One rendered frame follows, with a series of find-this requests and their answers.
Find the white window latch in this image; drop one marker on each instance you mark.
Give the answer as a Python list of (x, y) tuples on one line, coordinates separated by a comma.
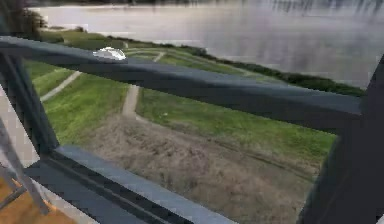
[(110, 53)]

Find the grey metal frame stand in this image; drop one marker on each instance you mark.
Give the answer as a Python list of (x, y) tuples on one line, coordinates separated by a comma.
[(20, 176)]

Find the dark grey framed window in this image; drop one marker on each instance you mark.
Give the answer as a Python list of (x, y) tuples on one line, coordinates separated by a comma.
[(213, 90)]

